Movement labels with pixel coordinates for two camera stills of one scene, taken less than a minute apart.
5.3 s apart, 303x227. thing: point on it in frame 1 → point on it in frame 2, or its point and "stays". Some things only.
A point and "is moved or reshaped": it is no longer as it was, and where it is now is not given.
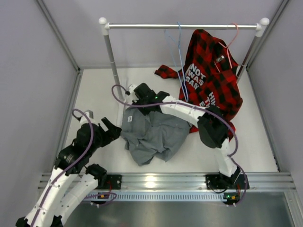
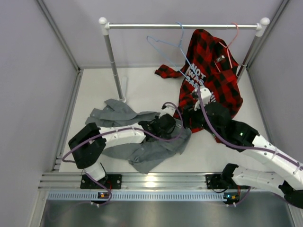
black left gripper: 113,132 → 164,134
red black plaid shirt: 208,77 stays
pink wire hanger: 227,47 stays
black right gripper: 136,101 → 189,113
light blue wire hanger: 184,85 → 179,46
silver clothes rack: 105,26 stays
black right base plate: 216,181 stays
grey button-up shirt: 156,134 is moved or reshaped
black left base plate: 116,180 stays
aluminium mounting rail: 191,182 stays
